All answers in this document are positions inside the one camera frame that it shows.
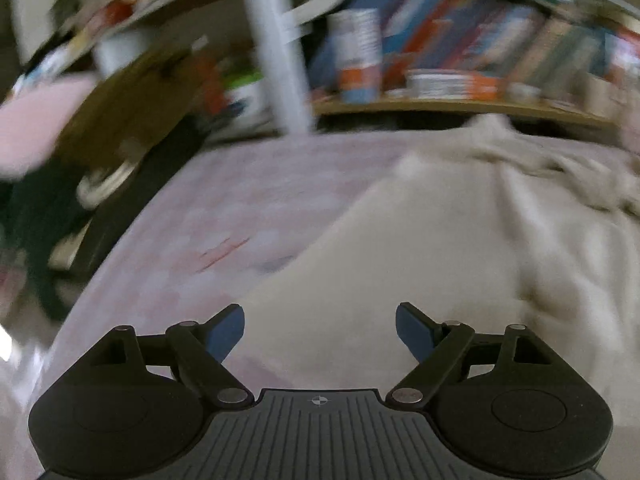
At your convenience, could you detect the wooden bookshelf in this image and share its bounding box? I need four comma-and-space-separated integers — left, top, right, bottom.
280, 0, 640, 136

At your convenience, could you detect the white shelf unit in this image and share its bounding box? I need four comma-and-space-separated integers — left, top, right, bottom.
10, 0, 281, 136

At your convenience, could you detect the pale pink cloth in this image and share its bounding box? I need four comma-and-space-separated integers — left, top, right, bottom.
0, 77, 101, 181

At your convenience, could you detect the orange white flat box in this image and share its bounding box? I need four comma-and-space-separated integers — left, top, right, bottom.
405, 69, 501, 102

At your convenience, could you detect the row of colourful books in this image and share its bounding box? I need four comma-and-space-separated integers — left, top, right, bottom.
310, 0, 640, 106

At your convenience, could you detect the black box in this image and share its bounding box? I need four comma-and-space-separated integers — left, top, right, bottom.
75, 115, 216, 276

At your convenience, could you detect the brown cloth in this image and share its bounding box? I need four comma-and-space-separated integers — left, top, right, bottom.
60, 45, 221, 176

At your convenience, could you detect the tall orange white box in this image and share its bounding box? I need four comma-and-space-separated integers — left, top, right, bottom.
327, 9, 385, 105

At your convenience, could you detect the orange tassel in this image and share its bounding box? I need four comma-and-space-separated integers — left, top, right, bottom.
197, 55, 226, 116

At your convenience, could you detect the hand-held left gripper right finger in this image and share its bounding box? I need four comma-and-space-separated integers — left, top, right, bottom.
385, 302, 553, 409

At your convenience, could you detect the white tub green lid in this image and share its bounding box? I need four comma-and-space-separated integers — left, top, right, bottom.
222, 67, 273, 131

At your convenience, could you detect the dark green cloth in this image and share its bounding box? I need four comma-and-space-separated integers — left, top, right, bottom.
0, 160, 96, 321

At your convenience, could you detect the white wristwatch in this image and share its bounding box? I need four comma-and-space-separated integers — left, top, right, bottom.
75, 157, 141, 208

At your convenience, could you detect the cream white garment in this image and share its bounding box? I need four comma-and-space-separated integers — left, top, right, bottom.
235, 112, 640, 461

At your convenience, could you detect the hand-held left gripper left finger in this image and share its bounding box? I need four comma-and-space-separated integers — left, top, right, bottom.
85, 304, 253, 409

